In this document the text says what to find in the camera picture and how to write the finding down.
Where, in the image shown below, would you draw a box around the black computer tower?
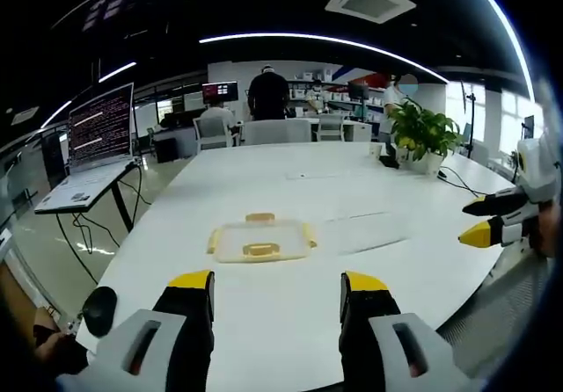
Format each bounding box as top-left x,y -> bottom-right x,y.
40,129 -> 72,190

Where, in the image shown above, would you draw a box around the black computer mouse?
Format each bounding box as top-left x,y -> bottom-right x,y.
82,286 -> 119,338

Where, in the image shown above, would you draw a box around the short ceiling light strip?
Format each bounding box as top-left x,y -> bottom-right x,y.
98,61 -> 138,83

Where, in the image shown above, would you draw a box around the white office chair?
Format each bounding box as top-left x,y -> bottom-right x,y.
242,119 -> 313,147
193,115 -> 233,152
316,114 -> 346,143

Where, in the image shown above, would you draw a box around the long curved ceiling light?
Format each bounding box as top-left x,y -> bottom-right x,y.
198,32 -> 450,83

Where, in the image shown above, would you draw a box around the black floor cabinet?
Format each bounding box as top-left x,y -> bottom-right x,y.
154,138 -> 179,164

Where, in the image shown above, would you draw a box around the green potted plant white pot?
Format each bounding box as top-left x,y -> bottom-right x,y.
388,97 -> 464,176

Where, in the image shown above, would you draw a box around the monitor with red screen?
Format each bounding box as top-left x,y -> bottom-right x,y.
201,80 -> 239,104

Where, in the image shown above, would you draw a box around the black tripod stand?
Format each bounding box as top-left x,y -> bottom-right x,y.
460,79 -> 479,158

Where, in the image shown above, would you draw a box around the black cable on table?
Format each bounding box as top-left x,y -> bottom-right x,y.
437,166 -> 485,200

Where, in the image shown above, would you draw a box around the white laptop stand black legs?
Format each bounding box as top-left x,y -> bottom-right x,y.
33,159 -> 144,235

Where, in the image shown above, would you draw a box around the clear box with yellow buckles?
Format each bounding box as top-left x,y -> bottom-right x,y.
207,212 -> 318,265

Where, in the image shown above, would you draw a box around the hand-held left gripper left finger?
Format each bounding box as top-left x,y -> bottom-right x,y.
55,270 -> 216,392

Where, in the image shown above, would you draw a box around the person's right hand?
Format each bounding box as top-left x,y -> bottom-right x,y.
533,198 -> 563,259

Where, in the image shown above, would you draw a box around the dark monitor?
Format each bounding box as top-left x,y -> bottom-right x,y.
347,79 -> 370,101

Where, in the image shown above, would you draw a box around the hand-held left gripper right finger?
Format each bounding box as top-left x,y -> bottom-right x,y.
338,271 -> 485,392

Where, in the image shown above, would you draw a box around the ceiling air conditioner vent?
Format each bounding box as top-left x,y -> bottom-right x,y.
325,0 -> 418,25

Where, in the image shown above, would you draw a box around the black floor cable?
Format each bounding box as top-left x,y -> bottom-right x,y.
55,165 -> 147,286

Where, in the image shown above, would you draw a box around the open silver laptop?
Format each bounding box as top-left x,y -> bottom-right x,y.
34,82 -> 138,215

